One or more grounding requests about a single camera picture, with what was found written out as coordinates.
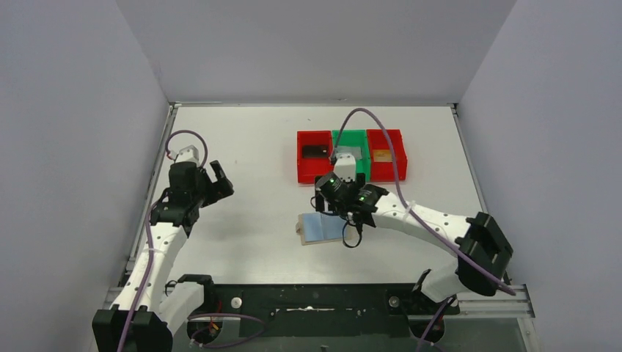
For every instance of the black card in bin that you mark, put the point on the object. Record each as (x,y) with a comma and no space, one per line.
(313,151)

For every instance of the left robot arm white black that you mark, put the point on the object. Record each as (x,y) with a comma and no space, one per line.
(142,318)

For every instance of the left red bin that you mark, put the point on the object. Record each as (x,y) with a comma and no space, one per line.
(309,169)

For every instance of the right red bin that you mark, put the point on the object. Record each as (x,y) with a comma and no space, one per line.
(381,169)

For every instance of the gold card in bin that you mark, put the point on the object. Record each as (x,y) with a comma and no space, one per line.
(382,156)

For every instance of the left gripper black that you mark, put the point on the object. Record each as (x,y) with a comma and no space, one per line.
(205,183)

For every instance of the red bin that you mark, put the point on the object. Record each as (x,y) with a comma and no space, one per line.
(381,169)
(309,169)

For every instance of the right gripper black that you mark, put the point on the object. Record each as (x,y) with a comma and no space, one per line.
(322,202)

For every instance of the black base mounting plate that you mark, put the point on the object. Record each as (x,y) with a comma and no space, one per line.
(314,310)

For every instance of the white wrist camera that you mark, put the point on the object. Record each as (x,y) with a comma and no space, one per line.
(345,167)
(188,154)

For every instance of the beige card holder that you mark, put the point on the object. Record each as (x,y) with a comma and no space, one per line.
(318,228)

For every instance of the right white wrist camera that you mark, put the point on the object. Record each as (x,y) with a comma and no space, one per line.
(345,167)

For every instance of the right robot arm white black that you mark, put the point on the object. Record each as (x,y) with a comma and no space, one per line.
(480,250)

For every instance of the green bin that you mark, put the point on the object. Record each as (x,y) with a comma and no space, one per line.
(354,142)

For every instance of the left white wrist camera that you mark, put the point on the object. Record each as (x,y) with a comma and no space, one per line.
(188,154)

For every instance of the silver card in bin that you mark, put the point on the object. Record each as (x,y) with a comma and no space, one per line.
(356,151)

